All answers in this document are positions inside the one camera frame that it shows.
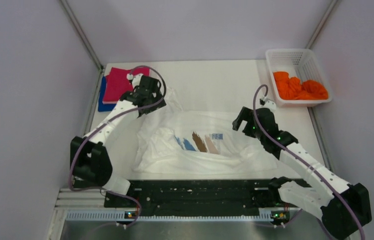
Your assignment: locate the white printed t-shirt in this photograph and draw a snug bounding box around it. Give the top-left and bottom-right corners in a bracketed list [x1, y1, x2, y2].
[133, 89, 277, 176]

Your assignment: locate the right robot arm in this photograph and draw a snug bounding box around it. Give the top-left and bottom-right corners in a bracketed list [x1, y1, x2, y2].
[232, 106, 372, 240]

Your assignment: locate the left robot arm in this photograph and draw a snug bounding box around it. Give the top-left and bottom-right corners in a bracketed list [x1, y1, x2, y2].
[70, 74, 166, 207]

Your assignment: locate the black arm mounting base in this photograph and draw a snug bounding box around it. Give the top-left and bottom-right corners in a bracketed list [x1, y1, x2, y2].
[72, 178, 310, 218]

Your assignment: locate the folded magenta t-shirt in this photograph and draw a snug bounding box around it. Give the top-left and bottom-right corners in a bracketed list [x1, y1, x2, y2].
[103, 67, 133, 101]

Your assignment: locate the orange crumpled t-shirt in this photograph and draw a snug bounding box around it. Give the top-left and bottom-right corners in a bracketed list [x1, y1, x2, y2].
[273, 71, 329, 101]

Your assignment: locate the folded pink t-shirt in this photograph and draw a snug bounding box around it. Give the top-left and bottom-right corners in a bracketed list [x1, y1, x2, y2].
[102, 100, 118, 105]

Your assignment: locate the folded blue t-shirt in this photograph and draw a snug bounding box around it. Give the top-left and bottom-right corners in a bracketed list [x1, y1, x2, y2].
[97, 76, 116, 113]

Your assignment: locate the white plastic basket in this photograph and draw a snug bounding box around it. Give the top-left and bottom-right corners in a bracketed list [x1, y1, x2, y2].
[266, 48, 333, 107]

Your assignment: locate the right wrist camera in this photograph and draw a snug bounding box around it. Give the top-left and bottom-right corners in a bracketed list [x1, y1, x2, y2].
[259, 96, 277, 112]

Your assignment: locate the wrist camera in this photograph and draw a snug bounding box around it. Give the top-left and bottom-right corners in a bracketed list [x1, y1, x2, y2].
[126, 73, 144, 88]
[259, 96, 277, 112]

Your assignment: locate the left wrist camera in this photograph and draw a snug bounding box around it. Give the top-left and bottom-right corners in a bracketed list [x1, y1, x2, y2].
[126, 73, 144, 88]

